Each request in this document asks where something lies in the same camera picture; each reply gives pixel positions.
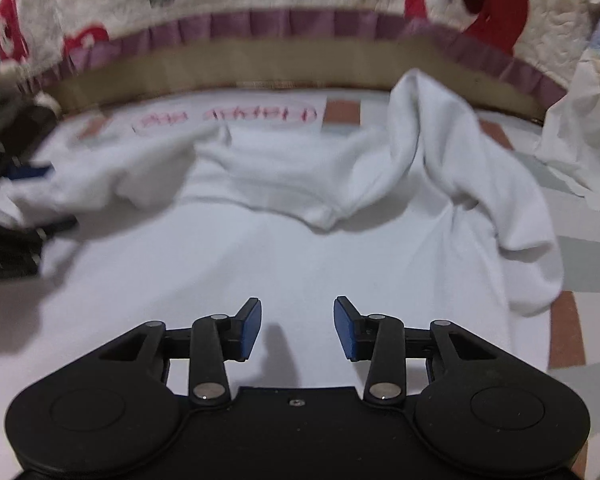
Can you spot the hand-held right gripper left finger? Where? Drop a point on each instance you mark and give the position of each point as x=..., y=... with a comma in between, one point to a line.
x=247, y=331

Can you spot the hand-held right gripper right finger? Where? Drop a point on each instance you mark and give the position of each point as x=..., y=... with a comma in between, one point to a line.
x=344, y=331

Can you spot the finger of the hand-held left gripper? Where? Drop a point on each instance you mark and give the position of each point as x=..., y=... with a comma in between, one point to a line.
x=30, y=171
x=55, y=229

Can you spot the white shirt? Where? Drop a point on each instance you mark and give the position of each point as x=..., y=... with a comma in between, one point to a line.
x=290, y=240

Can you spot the patchwork print bed sheet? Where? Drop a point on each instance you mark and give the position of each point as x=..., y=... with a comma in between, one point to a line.
x=587, y=270

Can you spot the beige bed board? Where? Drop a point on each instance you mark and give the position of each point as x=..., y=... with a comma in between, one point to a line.
x=280, y=62

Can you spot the floral blanket white backing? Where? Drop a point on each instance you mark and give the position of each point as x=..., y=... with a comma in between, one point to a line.
x=580, y=135

